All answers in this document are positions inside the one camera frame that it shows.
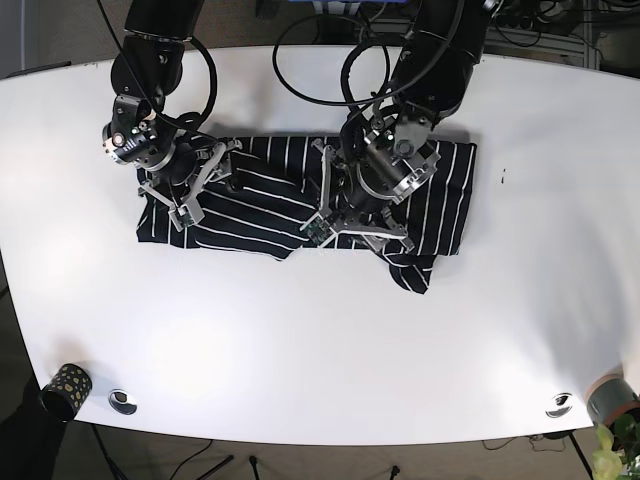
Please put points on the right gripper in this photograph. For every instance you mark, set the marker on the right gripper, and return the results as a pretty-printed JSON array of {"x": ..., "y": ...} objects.
[{"x": 188, "y": 168}]

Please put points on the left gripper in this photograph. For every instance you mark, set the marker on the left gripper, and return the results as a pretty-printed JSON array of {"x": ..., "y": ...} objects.
[{"x": 347, "y": 208}]

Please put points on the black white striped T-shirt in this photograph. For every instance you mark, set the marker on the black white striped T-shirt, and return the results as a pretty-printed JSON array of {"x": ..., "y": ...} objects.
[{"x": 282, "y": 175}]

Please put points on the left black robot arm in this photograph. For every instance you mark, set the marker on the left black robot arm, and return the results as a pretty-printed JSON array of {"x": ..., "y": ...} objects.
[{"x": 384, "y": 159}]

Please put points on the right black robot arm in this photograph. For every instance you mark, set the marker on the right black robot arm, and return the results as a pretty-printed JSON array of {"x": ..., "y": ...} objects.
[{"x": 146, "y": 71}]

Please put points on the left metal table grommet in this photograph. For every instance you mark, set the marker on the left metal table grommet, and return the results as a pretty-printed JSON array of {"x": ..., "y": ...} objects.
[{"x": 122, "y": 402}]

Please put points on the metal table grommet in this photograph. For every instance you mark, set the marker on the metal table grommet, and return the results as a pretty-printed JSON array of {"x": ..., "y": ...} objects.
[
  {"x": 559, "y": 405},
  {"x": 122, "y": 402}
]

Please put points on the black floral cup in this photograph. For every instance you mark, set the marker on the black floral cup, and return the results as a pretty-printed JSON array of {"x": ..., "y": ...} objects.
[{"x": 65, "y": 394}]

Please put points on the right metal table grommet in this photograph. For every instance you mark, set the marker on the right metal table grommet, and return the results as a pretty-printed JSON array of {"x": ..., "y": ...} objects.
[{"x": 559, "y": 405}]

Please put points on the grey plant pot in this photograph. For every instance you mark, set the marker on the grey plant pot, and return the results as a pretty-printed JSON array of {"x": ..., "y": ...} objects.
[{"x": 609, "y": 398}]

